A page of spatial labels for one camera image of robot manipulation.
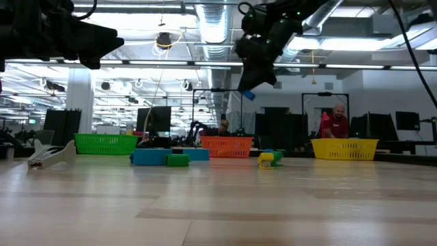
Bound white pillar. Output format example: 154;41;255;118
66;68;95;135

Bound black background monitor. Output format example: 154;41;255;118
136;106;172;134

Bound orange plastic basket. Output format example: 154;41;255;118
200;136;254;159

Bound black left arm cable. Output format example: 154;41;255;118
76;0;98;21

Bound black partition screens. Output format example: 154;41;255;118
254;107;309;150
350;112;399;143

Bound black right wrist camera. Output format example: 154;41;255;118
240;2;271;37

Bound black gantry frame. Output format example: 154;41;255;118
192;88;244;137
301;92;351;137

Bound red background object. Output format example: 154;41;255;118
320;111;331;137

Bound person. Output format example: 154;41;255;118
204;119;230;137
320;104;350;139

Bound silver ceiling duct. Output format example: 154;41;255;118
196;0;234;62
283;0;344;62

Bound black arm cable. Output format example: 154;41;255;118
387;0;437;109
76;0;98;21

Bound green plastic basket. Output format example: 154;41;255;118
74;133;139;156

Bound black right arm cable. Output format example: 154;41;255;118
387;0;437;109

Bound grey mesh chair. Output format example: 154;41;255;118
33;129;55;147

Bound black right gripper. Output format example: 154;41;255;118
234;19;304;93

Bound yellow mini stapler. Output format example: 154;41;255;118
257;152;275;170

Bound pale grey staple remover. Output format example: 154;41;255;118
27;139;76;169

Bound black wall monitor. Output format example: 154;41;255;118
395;111;421;131

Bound yellow plastic basket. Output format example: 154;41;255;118
310;138;380;161

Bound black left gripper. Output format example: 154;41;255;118
27;0;125;70

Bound long ceiling light bar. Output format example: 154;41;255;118
98;59;437;71

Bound green mini stapler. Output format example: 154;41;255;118
271;151;285;168
165;154;191;167

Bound black partition panel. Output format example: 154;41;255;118
43;109;83;147

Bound black ceiling camera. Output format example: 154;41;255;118
156;32;173;51

